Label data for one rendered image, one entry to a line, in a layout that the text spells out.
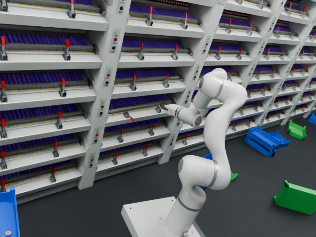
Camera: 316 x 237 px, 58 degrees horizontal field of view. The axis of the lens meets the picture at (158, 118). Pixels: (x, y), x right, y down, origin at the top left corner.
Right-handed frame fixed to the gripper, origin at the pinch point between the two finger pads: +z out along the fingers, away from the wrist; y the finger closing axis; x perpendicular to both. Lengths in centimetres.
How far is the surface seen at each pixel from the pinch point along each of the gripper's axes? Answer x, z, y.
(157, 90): 11.0, -1.3, -8.2
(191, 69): 24.5, -3.4, 18.0
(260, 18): 63, -4, 88
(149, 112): -6.1, 4.7, -7.9
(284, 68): 21, -2, 158
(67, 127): -7, 4, -66
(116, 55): 34, -6, -44
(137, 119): -8.9, 3.5, -18.3
